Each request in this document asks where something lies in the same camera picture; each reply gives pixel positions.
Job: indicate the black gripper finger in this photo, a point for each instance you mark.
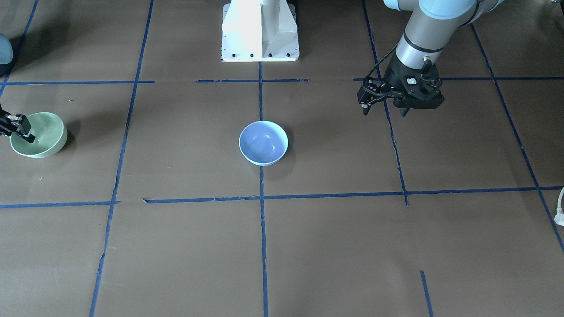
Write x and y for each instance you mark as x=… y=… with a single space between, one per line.
x=18 y=124
x=20 y=137

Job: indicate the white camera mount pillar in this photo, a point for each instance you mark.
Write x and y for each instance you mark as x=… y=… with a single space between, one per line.
x=259 y=31

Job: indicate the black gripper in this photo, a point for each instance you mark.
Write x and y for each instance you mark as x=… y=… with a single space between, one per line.
x=394 y=73

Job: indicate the blue bowl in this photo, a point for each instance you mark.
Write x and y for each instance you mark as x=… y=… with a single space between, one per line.
x=263 y=143

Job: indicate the blue saucepan with lid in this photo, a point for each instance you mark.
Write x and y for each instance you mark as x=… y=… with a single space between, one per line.
x=6 y=55

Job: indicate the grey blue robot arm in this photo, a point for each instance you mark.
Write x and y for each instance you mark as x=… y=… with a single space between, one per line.
x=431 y=26

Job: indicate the green bowl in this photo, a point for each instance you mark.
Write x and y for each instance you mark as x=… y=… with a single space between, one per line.
x=51 y=136

